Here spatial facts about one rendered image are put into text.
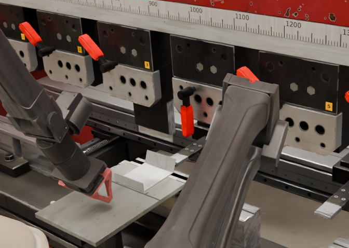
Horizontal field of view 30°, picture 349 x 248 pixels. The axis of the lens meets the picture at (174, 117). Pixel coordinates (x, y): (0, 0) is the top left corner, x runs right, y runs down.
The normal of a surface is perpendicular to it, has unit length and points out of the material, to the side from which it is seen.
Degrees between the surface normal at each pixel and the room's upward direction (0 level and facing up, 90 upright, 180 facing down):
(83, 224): 0
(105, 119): 90
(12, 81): 92
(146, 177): 0
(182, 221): 19
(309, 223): 0
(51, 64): 90
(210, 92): 90
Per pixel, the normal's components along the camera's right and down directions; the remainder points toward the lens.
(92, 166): -0.39, -0.62
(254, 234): 0.76, 0.22
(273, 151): -0.18, -0.36
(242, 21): -0.65, 0.36
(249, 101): -0.02, -0.73
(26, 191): -0.07, -0.91
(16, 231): 0.85, -0.48
